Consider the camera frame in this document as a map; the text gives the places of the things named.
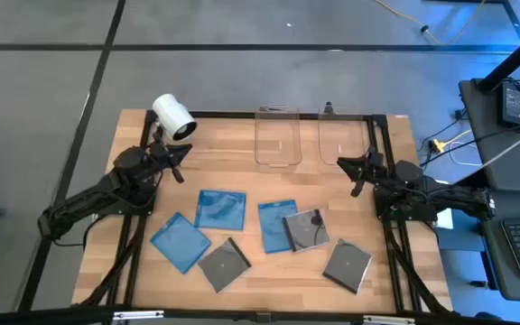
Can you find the dark grey desk top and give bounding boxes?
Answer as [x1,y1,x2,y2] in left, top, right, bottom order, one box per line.
[458,77,520,193]
[472,189,520,303]

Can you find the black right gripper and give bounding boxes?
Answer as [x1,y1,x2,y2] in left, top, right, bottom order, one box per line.
[336,150,385,199]

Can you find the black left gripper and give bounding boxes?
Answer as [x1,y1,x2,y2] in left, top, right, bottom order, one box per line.
[149,140,194,184]

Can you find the white paper sheet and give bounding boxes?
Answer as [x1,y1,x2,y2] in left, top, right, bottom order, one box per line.
[434,179,455,230]

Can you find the black aluminium table frame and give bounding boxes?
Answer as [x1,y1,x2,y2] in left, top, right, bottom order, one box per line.
[72,109,453,317]

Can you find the white slanted rod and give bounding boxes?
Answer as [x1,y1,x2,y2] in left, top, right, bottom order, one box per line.
[465,132,520,175]

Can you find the white cable loop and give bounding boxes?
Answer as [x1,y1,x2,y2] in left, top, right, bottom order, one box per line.
[448,140,485,167]

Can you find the clear plastic bin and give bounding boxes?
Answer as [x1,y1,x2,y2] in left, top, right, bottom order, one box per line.
[317,106,369,167]
[254,104,304,169]

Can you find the black clear jewel case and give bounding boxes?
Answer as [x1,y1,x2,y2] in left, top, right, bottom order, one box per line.
[197,237,253,294]
[282,208,331,253]
[321,237,374,295]

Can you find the blue disc case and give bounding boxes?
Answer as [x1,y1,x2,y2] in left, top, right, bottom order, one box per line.
[193,189,247,232]
[149,211,212,275]
[257,200,298,255]

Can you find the black slanted pole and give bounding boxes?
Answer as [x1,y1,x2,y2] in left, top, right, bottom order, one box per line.
[476,22,520,94]

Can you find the yellow power cord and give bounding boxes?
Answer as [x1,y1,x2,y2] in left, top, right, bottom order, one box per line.
[374,0,488,46]

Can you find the silver bracket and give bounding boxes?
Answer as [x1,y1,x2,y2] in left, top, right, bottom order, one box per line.
[113,310,165,321]
[362,314,417,325]

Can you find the black crossbar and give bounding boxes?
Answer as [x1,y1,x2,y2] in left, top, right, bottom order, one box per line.
[0,305,520,325]

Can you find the black power adapter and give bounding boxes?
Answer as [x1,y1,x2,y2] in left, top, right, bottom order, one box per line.
[497,79,520,130]

